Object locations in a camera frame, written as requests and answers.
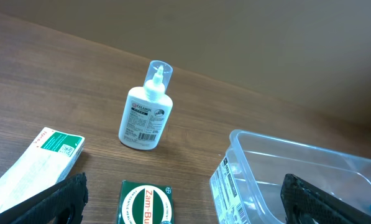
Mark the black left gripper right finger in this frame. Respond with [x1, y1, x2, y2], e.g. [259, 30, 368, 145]
[280, 174, 371, 224]

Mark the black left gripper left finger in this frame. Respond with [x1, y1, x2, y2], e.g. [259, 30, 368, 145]
[0, 173, 88, 224]

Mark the white green medicine box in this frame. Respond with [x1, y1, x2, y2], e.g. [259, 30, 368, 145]
[0, 127, 85, 213]

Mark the clear plastic container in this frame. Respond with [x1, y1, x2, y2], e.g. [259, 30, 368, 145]
[209, 129, 371, 224]

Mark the green Zam-Buk tin box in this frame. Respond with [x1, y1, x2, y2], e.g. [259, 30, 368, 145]
[116, 180, 175, 224]

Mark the white lotion bottle clear cap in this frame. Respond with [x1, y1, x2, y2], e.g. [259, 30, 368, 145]
[118, 60, 173, 151]

